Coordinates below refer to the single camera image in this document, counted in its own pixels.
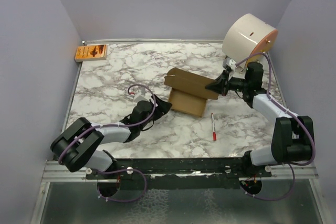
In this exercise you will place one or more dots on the large white cylindrical roll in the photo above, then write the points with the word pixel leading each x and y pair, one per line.
pixel 248 36

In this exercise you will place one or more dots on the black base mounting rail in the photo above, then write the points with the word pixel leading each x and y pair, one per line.
pixel 179 173

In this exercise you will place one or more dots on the brown cardboard box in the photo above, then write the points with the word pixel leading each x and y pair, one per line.
pixel 188 93

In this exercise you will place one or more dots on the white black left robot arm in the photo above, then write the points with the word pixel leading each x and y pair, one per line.
pixel 77 146

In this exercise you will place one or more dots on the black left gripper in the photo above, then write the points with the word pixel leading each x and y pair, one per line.
pixel 161 108

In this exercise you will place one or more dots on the red capped white marker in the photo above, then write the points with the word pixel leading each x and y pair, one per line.
pixel 213 128

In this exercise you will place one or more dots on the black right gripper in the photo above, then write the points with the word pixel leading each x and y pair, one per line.
pixel 218 87

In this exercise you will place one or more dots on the orange paperback book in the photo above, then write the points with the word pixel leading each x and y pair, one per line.
pixel 91 53

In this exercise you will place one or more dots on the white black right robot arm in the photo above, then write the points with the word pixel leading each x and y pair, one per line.
pixel 293 138

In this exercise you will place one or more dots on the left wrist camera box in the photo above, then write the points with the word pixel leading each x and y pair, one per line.
pixel 140 95

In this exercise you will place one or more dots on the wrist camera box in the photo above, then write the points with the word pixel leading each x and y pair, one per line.
pixel 229 64
pixel 140 95

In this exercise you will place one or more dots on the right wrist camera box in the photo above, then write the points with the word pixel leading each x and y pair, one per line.
pixel 229 64

